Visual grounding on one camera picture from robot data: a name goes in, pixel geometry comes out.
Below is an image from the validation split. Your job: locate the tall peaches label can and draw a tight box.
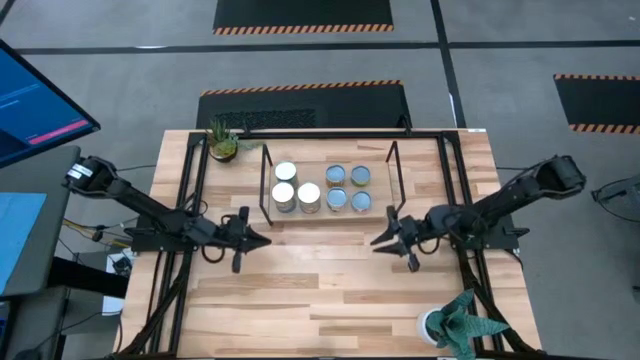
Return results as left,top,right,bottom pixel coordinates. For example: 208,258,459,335
297,182,322,215

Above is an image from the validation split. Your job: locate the yellow bean print can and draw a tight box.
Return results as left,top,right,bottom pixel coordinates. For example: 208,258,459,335
325,164,347,189

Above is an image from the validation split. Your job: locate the light blue pad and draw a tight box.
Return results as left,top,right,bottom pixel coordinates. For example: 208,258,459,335
0,192,48,296

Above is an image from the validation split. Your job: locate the black hazard-striped floor mat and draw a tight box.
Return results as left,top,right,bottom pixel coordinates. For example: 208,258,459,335
552,73,640,135
195,79,413,131
213,0,395,36

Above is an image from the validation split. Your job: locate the tall peas label can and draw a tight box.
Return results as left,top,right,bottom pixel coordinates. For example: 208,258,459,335
271,181,297,215

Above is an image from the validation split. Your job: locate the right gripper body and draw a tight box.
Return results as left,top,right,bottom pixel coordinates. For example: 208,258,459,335
385,205,427,274

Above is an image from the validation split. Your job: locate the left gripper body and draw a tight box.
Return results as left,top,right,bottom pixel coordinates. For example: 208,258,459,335
219,205,250,274

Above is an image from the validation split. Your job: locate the mushroom label can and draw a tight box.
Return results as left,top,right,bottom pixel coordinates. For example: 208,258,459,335
350,165,372,188

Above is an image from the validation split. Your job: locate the grey desk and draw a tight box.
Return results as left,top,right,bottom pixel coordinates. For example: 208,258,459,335
0,144,82,301

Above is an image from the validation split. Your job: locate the short silver lid can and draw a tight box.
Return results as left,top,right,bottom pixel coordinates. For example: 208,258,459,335
350,190,374,214

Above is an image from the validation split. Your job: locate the black desk foot bar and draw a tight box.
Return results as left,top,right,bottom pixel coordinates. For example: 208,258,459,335
47,256,130,300

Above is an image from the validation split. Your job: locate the succulent plant in dark pot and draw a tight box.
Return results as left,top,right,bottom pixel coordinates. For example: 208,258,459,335
205,115,254,164

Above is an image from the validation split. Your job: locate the black monitor with blue screen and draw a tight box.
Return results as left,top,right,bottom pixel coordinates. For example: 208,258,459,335
0,38,102,170

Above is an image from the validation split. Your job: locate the green plant in white pot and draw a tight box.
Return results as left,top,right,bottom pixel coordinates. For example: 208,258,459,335
417,288,511,360

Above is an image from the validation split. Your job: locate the wooden shelf with black frame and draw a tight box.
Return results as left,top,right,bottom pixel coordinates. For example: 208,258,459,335
256,140,405,227

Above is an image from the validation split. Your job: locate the green peas polka dot can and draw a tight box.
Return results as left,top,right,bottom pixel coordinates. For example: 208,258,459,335
326,187,349,212

